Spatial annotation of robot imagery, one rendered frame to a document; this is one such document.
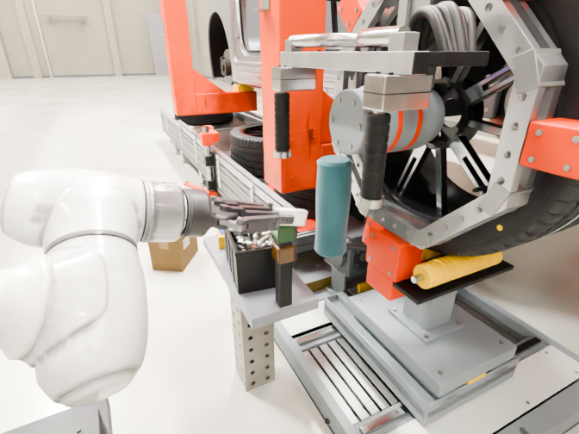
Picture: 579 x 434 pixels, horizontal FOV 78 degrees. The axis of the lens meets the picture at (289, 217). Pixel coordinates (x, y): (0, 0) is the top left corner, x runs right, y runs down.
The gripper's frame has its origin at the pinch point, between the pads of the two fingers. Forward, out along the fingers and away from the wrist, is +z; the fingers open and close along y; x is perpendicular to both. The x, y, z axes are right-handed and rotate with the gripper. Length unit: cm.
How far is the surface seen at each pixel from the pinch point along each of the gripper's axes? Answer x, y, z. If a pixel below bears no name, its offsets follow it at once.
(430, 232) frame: -0.6, -8.3, 31.2
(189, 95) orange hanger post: -12, 243, 53
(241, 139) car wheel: 5, 153, 61
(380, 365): 46, 2, 46
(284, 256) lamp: 10.3, 4.6, 4.5
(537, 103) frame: -27.6, -23.0, 22.8
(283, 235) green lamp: 5.6, 4.6, 3.0
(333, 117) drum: -19.1, 9.5, 12.0
